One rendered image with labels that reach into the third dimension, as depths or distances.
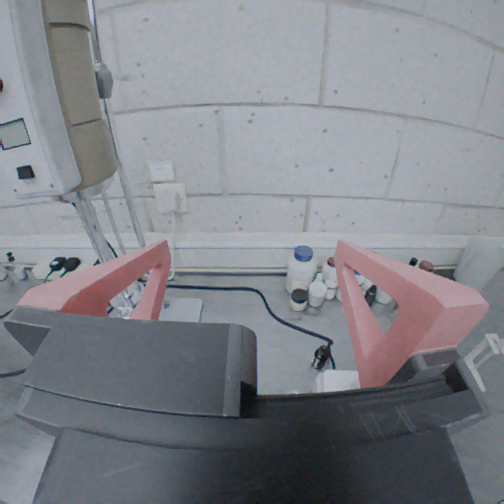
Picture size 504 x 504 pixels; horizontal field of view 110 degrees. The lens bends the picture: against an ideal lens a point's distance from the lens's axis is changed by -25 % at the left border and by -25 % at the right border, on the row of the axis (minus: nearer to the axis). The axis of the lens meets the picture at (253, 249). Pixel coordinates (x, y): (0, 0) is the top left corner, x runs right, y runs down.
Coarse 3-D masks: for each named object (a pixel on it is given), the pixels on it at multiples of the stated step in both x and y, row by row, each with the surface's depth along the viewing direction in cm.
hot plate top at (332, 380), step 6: (324, 372) 37; (330, 372) 37; (336, 372) 37; (342, 372) 37; (348, 372) 37; (354, 372) 37; (324, 378) 36; (330, 378) 36; (336, 378) 36; (342, 378) 36; (348, 378) 36; (354, 378) 36; (324, 384) 36; (330, 384) 36; (336, 384) 35; (342, 384) 35; (348, 384) 35; (324, 390) 35; (330, 390) 35; (336, 390) 35
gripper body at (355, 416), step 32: (416, 384) 4; (448, 384) 4; (32, 416) 3; (64, 416) 3; (96, 416) 3; (128, 416) 3; (160, 416) 4; (256, 416) 4; (288, 416) 4; (320, 416) 4; (352, 416) 4; (384, 416) 3; (416, 416) 3; (448, 416) 3; (480, 416) 3; (192, 448) 3; (224, 448) 3; (256, 448) 3; (288, 448) 3; (320, 448) 3
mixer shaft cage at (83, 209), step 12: (84, 204) 27; (108, 204) 31; (84, 216) 28; (96, 216) 31; (108, 216) 32; (96, 228) 31; (96, 240) 30; (120, 240) 35; (96, 252) 35; (108, 252) 34; (132, 288) 41; (144, 288) 42; (120, 300) 39; (132, 300) 39; (120, 312) 39; (132, 312) 40
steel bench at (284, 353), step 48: (0, 288) 61; (192, 288) 65; (0, 336) 47; (288, 336) 53; (336, 336) 53; (480, 336) 49; (0, 384) 37; (288, 384) 44; (0, 432) 29; (480, 432) 31; (0, 480) 23; (480, 480) 24
